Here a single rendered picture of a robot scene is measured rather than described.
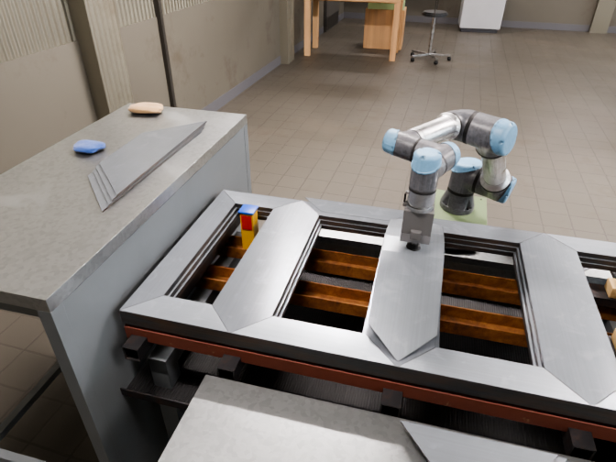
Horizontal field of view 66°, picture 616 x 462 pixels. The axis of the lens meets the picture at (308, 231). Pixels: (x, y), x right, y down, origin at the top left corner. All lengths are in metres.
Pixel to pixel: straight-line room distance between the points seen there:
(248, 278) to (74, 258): 0.49
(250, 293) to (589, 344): 0.93
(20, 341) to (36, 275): 1.52
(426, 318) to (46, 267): 0.99
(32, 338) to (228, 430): 1.75
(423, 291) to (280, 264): 0.47
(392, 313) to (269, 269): 0.43
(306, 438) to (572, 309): 0.83
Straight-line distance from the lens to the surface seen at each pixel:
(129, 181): 1.66
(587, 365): 1.41
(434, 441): 1.22
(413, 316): 1.31
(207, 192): 1.92
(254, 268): 1.52
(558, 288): 1.62
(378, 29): 8.49
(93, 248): 1.39
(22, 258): 1.44
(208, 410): 1.31
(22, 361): 2.74
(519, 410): 1.33
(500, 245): 1.78
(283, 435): 1.24
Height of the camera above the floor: 1.79
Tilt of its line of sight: 33 degrees down
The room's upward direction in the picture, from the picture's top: straight up
